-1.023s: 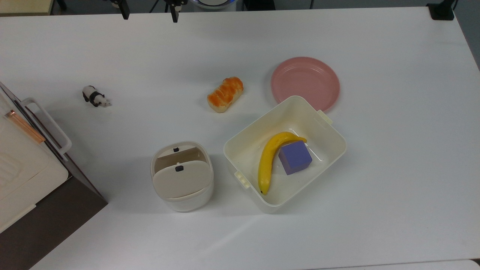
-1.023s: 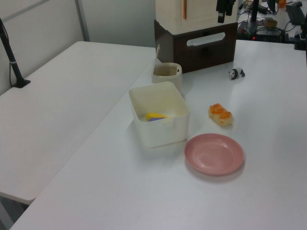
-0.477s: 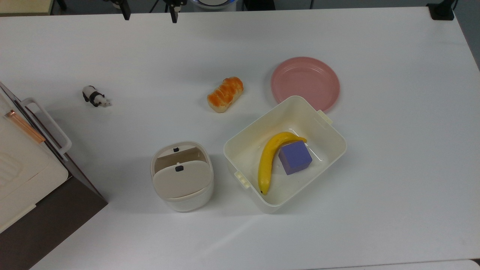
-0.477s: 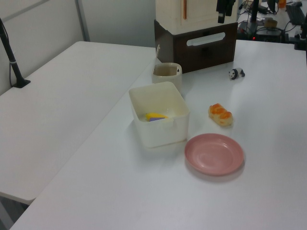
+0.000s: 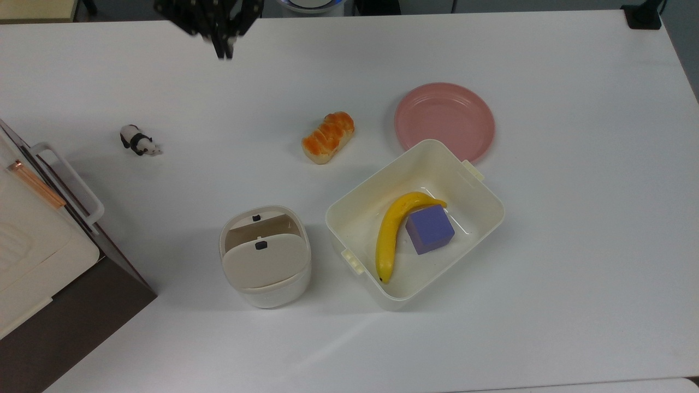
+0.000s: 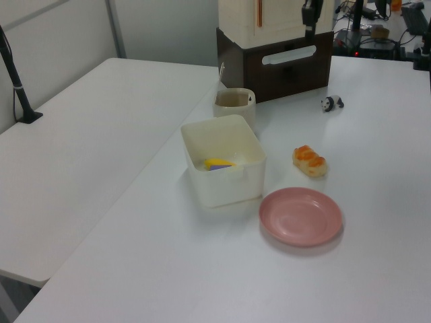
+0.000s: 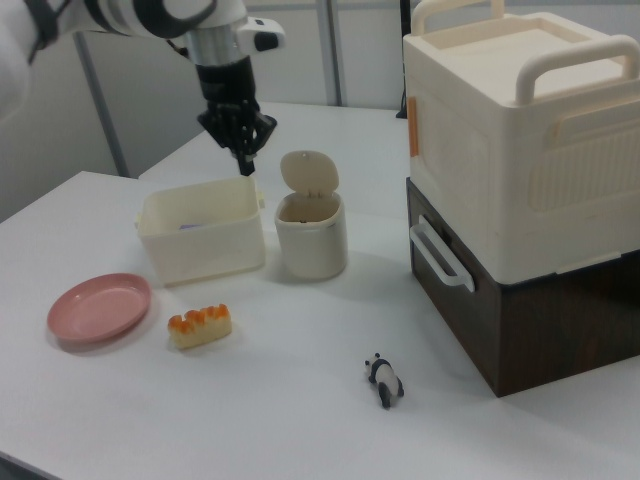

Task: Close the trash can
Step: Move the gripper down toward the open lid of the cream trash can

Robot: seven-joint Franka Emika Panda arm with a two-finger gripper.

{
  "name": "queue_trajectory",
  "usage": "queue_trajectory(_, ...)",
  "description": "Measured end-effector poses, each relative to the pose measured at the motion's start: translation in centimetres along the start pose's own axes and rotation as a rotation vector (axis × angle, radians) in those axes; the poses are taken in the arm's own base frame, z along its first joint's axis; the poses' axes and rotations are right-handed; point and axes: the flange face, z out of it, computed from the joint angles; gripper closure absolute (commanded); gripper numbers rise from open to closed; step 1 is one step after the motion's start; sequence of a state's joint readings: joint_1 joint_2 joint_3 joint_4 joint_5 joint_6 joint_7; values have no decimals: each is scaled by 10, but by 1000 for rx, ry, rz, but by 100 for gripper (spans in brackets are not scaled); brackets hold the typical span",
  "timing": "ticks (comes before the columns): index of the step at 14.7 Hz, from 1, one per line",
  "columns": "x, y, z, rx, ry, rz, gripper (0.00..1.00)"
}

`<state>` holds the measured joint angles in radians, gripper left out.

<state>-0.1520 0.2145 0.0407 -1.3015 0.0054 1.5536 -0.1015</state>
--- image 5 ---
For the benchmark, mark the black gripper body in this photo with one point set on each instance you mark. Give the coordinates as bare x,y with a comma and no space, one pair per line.
207,12

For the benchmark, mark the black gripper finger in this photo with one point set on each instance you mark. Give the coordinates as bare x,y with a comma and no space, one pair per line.
219,45
230,43

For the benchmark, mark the cream trash can with lid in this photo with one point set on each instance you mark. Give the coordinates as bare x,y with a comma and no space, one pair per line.
266,262

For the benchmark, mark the panda figurine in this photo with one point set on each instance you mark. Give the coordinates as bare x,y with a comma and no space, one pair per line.
137,141

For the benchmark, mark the toy bread loaf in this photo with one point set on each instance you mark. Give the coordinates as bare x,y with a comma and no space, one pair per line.
327,137

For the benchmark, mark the tan wooden desk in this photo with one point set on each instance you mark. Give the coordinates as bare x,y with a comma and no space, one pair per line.
35,8

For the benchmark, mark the pink plate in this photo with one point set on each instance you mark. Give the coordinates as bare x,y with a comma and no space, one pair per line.
445,117

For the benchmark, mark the yellow banana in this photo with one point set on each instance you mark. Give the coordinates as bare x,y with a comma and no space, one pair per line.
387,240

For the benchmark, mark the purple cube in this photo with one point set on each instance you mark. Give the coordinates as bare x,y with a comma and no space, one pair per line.
430,229

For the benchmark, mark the cream open storage box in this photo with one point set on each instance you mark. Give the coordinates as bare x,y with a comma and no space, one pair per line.
469,240

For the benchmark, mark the dark brown drawer cabinet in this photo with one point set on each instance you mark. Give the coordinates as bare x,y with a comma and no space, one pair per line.
82,327

